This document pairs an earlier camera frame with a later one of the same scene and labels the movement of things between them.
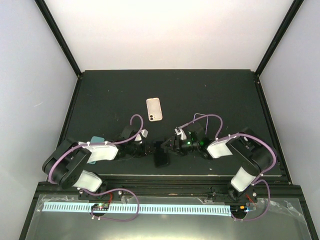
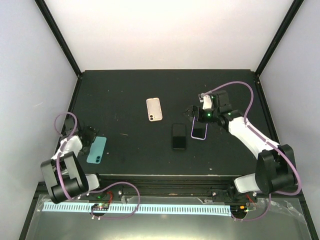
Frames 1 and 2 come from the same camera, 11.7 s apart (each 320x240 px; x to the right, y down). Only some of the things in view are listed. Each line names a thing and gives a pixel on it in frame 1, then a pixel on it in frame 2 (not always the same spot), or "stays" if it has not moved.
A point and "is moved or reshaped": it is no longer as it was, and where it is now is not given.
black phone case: x=161 y=157 is moved or reshaped
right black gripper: x=174 y=140 to x=192 y=109
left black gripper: x=145 y=151 to x=92 y=133
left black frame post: x=56 y=31 stays
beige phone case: x=154 y=110 stays
